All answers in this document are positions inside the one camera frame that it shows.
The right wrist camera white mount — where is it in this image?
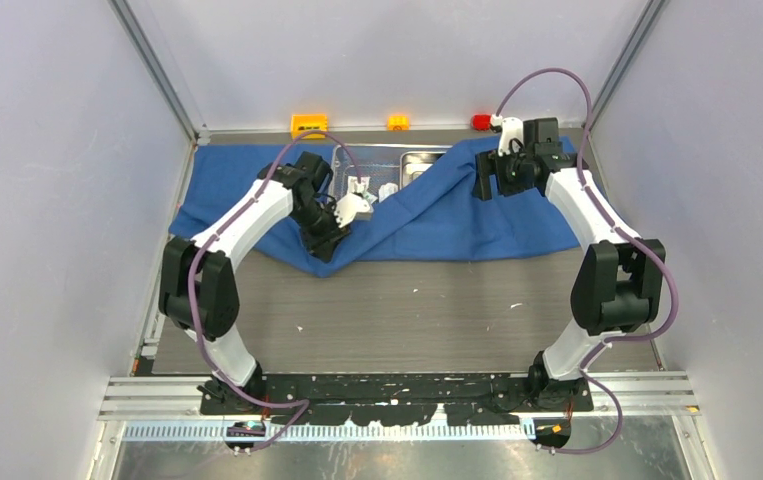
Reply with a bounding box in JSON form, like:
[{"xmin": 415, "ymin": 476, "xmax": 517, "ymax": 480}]
[{"xmin": 490, "ymin": 114, "xmax": 524, "ymax": 157}]

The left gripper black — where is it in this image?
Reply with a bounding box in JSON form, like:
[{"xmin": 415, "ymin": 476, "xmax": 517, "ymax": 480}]
[{"xmin": 289, "ymin": 200, "xmax": 352, "ymax": 263}]

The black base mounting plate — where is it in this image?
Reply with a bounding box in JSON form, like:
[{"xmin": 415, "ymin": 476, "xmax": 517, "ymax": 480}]
[{"xmin": 197, "ymin": 373, "xmax": 593, "ymax": 427}]

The small orange toy block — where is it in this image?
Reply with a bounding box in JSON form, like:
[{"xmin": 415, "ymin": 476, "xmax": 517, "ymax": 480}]
[{"xmin": 386, "ymin": 115, "xmax": 410, "ymax": 131}]

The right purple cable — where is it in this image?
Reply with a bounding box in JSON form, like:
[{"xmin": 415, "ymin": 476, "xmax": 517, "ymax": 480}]
[{"xmin": 493, "ymin": 67, "xmax": 680, "ymax": 458}]

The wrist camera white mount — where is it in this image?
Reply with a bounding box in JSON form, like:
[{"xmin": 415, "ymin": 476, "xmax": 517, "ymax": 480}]
[
  {"xmin": 490, "ymin": 114, "xmax": 524, "ymax": 157},
  {"xmin": 334, "ymin": 176, "xmax": 374, "ymax": 228}
]

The blue surgical wrap cloth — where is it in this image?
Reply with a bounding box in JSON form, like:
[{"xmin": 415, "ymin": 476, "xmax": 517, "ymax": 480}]
[{"xmin": 169, "ymin": 137, "xmax": 578, "ymax": 278}]

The green white sterile packet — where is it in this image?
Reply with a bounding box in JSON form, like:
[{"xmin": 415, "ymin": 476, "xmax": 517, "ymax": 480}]
[{"xmin": 361, "ymin": 191, "xmax": 378, "ymax": 205}]

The aluminium frame post left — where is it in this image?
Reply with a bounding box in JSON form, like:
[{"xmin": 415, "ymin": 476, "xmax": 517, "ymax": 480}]
[{"xmin": 108, "ymin": 0, "xmax": 210, "ymax": 146}]

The yellow toy block large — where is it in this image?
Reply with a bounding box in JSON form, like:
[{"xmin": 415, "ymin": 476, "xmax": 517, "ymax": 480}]
[{"xmin": 290, "ymin": 113, "xmax": 328, "ymax": 140}]

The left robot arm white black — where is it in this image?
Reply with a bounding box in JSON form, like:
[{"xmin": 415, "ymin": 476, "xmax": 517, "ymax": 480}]
[{"xmin": 158, "ymin": 152, "xmax": 355, "ymax": 414}]

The aluminium front rail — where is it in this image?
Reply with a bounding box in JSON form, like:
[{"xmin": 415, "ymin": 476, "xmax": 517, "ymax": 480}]
[{"xmin": 99, "ymin": 371, "xmax": 700, "ymax": 443}]

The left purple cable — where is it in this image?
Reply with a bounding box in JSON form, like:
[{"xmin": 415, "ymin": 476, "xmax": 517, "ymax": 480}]
[{"xmin": 185, "ymin": 129, "xmax": 365, "ymax": 454}]

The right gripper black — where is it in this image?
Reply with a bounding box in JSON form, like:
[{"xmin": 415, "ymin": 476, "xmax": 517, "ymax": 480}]
[{"xmin": 472, "ymin": 143, "xmax": 534, "ymax": 201}]

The aluminium frame rail right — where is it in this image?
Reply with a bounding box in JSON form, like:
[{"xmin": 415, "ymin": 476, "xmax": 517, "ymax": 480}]
[{"xmin": 585, "ymin": 0, "xmax": 670, "ymax": 130}]

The purple cable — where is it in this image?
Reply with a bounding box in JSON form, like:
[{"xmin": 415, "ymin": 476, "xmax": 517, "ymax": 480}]
[
  {"xmin": 493, "ymin": 67, "xmax": 680, "ymax": 458},
  {"xmin": 185, "ymin": 129, "xmax": 365, "ymax": 454}
]

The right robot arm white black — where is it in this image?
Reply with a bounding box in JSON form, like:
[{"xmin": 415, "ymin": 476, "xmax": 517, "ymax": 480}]
[{"xmin": 472, "ymin": 115, "xmax": 665, "ymax": 411}]

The red toy block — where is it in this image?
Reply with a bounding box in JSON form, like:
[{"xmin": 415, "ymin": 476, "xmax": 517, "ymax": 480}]
[{"xmin": 470, "ymin": 114, "xmax": 492, "ymax": 131}]

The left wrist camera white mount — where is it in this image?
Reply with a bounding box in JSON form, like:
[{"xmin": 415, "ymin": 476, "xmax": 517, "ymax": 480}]
[{"xmin": 334, "ymin": 176, "xmax": 374, "ymax": 228}]

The small steel instrument pan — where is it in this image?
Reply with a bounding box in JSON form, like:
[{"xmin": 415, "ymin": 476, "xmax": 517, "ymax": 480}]
[{"xmin": 399, "ymin": 150, "xmax": 445, "ymax": 188}]

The white gauze roll packet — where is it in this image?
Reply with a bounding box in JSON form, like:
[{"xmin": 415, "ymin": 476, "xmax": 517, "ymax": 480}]
[{"xmin": 378, "ymin": 183, "xmax": 399, "ymax": 202}]

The wire mesh steel tray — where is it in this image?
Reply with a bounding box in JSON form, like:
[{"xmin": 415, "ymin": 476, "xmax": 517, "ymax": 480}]
[{"xmin": 328, "ymin": 143, "xmax": 451, "ymax": 198}]

